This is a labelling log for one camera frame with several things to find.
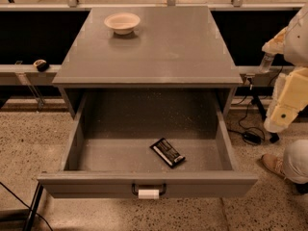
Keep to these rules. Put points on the black rxbar chocolate bar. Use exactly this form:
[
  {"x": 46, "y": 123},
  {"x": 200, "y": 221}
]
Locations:
[{"x": 167, "y": 153}]

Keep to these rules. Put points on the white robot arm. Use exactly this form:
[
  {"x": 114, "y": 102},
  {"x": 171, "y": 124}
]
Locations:
[{"x": 290, "y": 93}]

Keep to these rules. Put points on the grey drawer cabinet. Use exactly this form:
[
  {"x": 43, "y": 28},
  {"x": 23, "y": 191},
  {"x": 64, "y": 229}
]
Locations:
[{"x": 177, "y": 47}]

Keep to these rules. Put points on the open grey top drawer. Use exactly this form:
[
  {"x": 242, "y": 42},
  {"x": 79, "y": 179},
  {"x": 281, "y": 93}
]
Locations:
[{"x": 109, "y": 147}]

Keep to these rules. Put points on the clear plastic water bottle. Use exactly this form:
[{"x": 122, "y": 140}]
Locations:
[{"x": 266, "y": 63}]

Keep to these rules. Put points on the black stand leg right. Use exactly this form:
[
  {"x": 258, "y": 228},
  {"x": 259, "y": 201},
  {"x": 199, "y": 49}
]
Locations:
[{"x": 273, "y": 137}]

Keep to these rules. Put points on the light trouser leg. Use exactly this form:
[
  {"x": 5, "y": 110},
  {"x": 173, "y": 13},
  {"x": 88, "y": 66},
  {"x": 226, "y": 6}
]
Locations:
[{"x": 295, "y": 162}]

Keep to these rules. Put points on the tan shoe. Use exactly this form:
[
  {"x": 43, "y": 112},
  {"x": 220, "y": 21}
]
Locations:
[{"x": 274, "y": 164}]

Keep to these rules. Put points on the white paper bowl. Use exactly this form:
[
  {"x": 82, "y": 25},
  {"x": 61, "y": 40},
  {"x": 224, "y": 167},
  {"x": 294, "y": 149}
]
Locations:
[{"x": 122, "y": 23}]

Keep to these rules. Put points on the black yellow tape measure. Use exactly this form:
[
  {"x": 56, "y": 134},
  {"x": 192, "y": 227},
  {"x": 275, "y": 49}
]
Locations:
[{"x": 41, "y": 65}]

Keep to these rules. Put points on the black tripod leg left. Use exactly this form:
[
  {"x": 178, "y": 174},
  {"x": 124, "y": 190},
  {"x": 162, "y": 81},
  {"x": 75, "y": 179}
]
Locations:
[{"x": 33, "y": 208}]

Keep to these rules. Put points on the black drawer handle white grip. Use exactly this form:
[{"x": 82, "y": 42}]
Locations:
[{"x": 148, "y": 192}]

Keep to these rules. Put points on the grey metal rail shelf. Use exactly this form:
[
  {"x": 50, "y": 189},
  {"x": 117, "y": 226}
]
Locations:
[{"x": 9, "y": 72}]

